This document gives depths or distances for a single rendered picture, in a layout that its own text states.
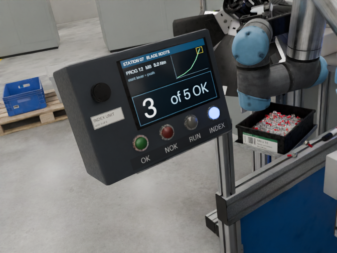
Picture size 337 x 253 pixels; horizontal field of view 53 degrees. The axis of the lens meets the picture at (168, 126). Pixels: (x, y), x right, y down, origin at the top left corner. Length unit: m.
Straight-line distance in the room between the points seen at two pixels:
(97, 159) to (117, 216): 1.69
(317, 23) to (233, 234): 0.52
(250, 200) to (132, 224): 1.33
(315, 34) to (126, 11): 5.95
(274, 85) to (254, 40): 0.13
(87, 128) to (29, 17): 7.72
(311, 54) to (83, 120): 0.54
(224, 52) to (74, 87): 0.83
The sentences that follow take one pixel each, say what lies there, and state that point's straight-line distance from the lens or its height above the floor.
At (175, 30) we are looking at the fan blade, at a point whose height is 1.10.
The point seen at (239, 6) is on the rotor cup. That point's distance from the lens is 1.28.
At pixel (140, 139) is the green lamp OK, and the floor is 1.12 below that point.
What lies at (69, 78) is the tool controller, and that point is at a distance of 0.50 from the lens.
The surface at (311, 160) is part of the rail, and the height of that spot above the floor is 0.83.
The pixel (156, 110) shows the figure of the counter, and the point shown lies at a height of 1.16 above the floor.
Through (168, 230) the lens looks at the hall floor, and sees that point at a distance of 2.02.
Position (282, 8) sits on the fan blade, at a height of 1.18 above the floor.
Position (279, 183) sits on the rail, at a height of 0.82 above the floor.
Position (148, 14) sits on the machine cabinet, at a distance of 6.71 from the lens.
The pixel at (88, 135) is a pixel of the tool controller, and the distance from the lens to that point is 0.51.
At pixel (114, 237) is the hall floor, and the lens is 2.07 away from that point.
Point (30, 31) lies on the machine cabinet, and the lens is 8.23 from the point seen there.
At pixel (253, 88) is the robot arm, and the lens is 0.79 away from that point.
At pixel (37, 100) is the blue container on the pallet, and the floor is 0.25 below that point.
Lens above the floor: 1.36
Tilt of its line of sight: 25 degrees down
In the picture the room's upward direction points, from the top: 8 degrees counter-clockwise
